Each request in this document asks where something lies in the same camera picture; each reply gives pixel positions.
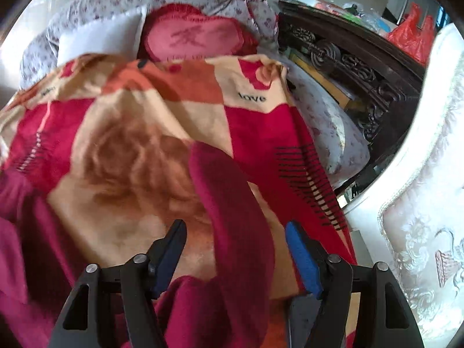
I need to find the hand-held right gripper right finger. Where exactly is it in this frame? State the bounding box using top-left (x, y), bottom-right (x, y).
top-left (285, 220), bottom-right (425, 348)

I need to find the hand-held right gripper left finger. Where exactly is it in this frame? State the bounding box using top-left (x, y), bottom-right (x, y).
top-left (49, 219), bottom-right (188, 348)

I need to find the maroon knit garment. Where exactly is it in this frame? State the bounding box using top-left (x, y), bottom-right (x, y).
top-left (0, 141), bottom-right (280, 348)

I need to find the red and orange printed blanket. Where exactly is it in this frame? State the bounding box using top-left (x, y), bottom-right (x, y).
top-left (0, 54), bottom-right (358, 348)

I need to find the white embroidered armchair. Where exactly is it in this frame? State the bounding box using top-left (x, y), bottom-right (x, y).
top-left (341, 23), bottom-right (464, 348)

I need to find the floral bed sheet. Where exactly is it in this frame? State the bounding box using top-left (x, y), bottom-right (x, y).
top-left (286, 58), bottom-right (370, 185)

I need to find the dark carved wooden cabinet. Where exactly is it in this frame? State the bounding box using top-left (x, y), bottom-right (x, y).
top-left (277, 0), bottom-right (426, 189)

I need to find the red fringed pillow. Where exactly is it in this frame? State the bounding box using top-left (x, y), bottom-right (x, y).
top-left (137, 3), bottom-right (259, 62)

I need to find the white pillow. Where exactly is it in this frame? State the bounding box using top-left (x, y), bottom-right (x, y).
top-left (57, 5), bottom-right (148, 65)

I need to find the red plastic bag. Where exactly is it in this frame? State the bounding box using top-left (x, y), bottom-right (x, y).
top-left (388, 3), bottom-right (436, 66)

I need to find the clear plastic bag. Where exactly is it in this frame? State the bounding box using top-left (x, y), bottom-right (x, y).
top-left (359, 7), bottom-right (393, 37)

